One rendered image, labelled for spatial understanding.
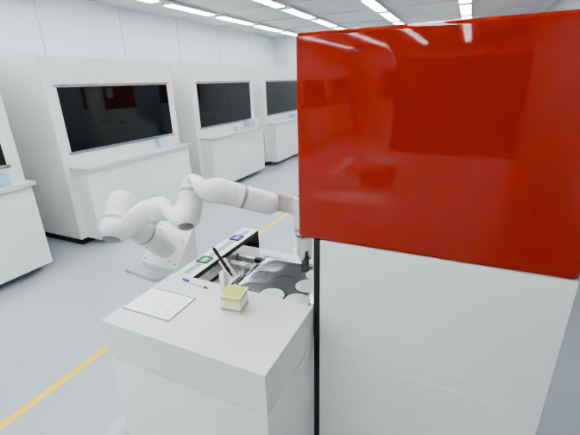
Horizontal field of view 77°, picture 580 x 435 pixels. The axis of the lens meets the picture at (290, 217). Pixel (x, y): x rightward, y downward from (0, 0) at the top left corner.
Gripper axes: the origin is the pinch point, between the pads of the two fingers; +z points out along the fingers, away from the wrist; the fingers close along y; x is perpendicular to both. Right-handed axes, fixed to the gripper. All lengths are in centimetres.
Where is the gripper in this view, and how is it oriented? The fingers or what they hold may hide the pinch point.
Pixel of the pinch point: (305, 267)
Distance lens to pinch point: 156.7
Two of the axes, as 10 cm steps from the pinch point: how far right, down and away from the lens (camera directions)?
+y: 1.4, 3.4, -9.3
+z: 0.3, 9.4, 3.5
